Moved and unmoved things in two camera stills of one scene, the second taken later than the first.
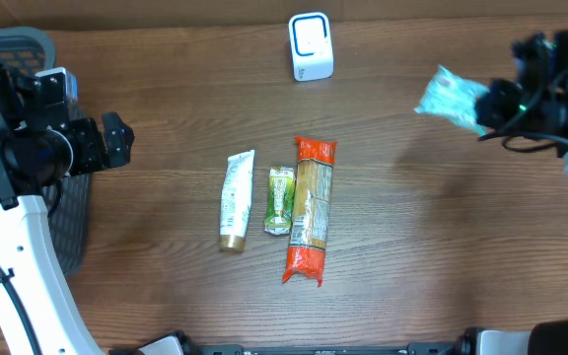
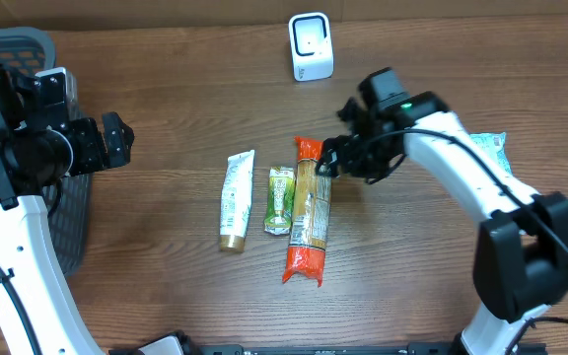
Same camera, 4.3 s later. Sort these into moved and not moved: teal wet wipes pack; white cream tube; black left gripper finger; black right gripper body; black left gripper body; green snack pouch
Moved: teal wet wipes pack; black right gripper body
Not moved: green snack pouch; white cream tube; black left gripper body; black left gripper finger
